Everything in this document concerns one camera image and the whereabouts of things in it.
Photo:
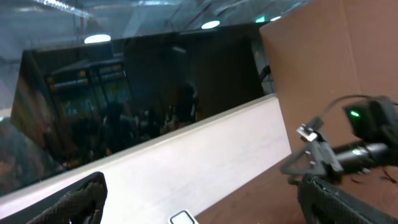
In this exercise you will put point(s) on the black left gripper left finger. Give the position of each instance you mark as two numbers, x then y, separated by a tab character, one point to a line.
82	202

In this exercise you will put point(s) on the white barcode scanner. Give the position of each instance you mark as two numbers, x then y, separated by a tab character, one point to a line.
182	217

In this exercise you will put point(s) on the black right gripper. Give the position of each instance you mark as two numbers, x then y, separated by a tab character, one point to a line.
318	159

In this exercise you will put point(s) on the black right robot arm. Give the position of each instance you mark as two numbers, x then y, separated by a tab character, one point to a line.
373	120

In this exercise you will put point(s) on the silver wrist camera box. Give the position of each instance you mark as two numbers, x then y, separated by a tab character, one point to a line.
306	133

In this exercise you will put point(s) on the brown cardboard panel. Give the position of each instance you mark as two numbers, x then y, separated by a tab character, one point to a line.
328	49

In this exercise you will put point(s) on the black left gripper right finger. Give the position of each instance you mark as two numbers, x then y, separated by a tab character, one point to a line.
323	203

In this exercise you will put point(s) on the dark glass window pane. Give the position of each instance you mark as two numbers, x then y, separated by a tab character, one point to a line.
75	105

